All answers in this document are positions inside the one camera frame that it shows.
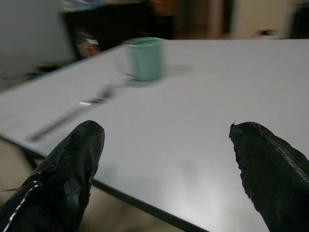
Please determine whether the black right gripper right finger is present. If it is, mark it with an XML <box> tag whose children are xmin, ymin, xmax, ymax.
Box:
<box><xmin>228</xmin><ymin>121</ymin><xmax>309</xmax><ymax>232</ymax></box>

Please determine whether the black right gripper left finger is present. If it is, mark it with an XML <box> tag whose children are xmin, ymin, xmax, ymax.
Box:
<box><xmin>0</xmin><ymin>120</ymin><xmax>105</xmax><ymax>232</ymax></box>

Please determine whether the silver metal fork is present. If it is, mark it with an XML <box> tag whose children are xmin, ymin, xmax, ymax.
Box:
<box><xmin>27</xmin><ymin>83</ymin><xmax>119</xmax><ymax>142</ymax></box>

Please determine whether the mint green mug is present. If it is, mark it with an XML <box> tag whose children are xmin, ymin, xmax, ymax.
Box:
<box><xmin>122</xmin><ymin>37</ymin><xmax>166</xmax><ymax>82</ymax></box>

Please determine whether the black cabinet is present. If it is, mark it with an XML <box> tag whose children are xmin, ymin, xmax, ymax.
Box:
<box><xmin>63</xmin><ymin>2</ymin><xmax>176</xmax><ymax>60</ymax></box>

